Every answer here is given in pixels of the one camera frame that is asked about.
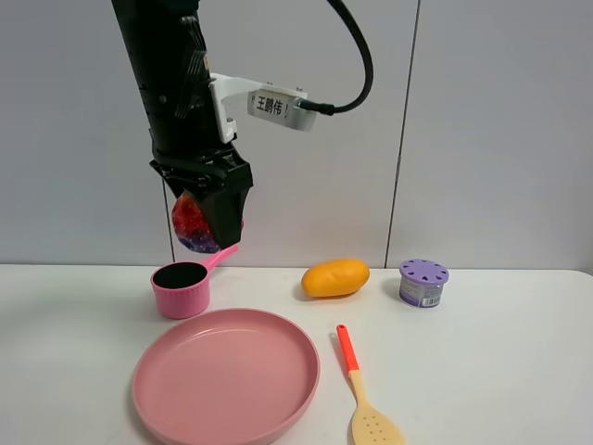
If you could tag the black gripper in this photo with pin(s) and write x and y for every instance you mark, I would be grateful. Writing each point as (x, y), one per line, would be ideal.
(188, 154)

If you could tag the rainbow strawberry squeeze toy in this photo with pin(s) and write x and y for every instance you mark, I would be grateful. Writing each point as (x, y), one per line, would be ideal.
(190, 226)

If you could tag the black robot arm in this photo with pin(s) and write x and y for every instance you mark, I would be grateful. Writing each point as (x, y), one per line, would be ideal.
(168, 55)

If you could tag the pink toy saucepan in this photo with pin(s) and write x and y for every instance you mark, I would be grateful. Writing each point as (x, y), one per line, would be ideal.
(182, 288)

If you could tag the yellow toy mango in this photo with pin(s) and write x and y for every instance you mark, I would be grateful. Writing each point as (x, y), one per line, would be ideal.
(336, 278)

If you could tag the large pink plate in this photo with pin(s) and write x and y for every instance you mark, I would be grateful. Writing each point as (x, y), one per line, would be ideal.
(234, 376)

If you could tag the purple lidded air freshener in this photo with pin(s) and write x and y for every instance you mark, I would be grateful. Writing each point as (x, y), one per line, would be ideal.
(422, 282)

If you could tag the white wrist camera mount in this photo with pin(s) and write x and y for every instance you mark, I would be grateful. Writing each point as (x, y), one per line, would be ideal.
(278, 105)

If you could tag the orange handled slotted spatula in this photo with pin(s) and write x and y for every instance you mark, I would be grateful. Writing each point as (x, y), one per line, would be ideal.
(368, 425)

